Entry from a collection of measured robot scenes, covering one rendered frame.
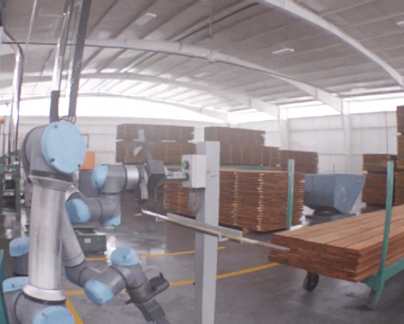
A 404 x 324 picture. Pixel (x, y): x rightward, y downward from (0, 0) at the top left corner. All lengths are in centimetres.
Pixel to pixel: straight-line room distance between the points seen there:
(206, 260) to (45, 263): 74
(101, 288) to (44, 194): 29
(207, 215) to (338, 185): 668
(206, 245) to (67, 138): 76
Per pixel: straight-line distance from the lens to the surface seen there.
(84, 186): 1004
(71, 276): 105
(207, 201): 133
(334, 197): 782
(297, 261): 286
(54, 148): 76
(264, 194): 627
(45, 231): 80
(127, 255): 97
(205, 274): 139
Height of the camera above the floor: 123
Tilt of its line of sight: 1 degrees down
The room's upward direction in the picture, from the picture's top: 1 degrees clockwise
